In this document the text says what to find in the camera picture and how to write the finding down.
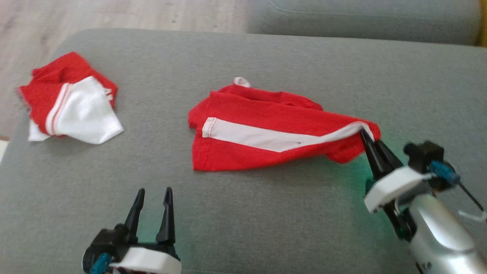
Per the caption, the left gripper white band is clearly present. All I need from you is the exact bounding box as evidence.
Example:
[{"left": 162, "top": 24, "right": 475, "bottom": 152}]
[{"left": 110, "top": 186, "right": 181, "bottom": 274}]

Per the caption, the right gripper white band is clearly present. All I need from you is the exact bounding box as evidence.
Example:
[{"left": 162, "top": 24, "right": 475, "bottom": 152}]
[{"left": 360, "top": 129, "right": 432, "bottom": 242}]

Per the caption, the red garment with white band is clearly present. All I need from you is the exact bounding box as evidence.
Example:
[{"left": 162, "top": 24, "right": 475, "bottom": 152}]
[{"left": 188, "top": 76, "right": 382, "bottom": 172}]

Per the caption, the red shirt with white sleeves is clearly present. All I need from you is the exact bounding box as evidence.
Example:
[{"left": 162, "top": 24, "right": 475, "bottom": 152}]
[{"left": 16, "top": 51, "right": 125, "bottom": 145}]

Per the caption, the grey fabric sofa seat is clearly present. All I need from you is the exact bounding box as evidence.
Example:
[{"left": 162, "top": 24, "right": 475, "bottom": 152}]
[{"left": 0, "top": 29, "right": 487, "bottom": 274}]

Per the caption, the grey sofa back cushion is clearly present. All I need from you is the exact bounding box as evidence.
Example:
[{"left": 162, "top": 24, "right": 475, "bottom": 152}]
[{"left": 247, "top": 0, "right": 482, "bottom": 46}]

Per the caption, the yellow object edge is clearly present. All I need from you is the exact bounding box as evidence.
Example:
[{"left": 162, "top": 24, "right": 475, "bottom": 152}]
[{"left": 479, "top": 0, "right": 487, "bottom": 48}]

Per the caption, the left cable with blue connector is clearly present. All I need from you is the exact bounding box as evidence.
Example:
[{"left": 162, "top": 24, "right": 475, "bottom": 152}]
[{"left": 91, "top": 253, "right": 113, "bottom": 274}]

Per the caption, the cable with blue connector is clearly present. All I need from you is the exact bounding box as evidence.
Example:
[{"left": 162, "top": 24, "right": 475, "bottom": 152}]
[
  {"left": 91, "top": 253, "right": 113, "bottom": 274},
  {"left": 430, "top": 160, "right": 487, "bottom": 223}
]

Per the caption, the right cable with blue connector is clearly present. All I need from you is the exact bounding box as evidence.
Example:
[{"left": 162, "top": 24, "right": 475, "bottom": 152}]
[{"left": 430, "top": 160, "right": 487, "bottom": 223}]

